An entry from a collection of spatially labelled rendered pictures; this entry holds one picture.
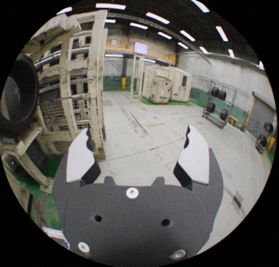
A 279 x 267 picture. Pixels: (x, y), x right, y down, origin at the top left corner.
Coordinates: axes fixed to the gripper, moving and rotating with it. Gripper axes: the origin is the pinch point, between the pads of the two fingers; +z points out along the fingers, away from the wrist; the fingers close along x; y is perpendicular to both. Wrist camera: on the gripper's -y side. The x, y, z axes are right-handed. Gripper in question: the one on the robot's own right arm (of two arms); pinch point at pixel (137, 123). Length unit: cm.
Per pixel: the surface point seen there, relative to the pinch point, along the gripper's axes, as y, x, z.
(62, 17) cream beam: -74, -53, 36
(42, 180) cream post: 73, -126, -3
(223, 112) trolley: 83, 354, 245
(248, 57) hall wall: -438, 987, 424
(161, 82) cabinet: 8, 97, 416
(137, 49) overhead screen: -146, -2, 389
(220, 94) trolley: 15, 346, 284
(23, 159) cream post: 33, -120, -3
